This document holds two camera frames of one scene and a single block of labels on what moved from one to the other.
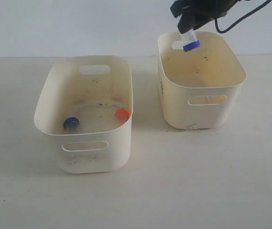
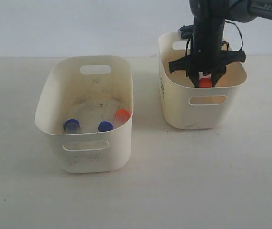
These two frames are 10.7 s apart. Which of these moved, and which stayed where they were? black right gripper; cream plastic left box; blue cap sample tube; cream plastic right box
Moved: black right gripper; blue cap sample tube
Stayed: cream plastic left box; cream plastic right box
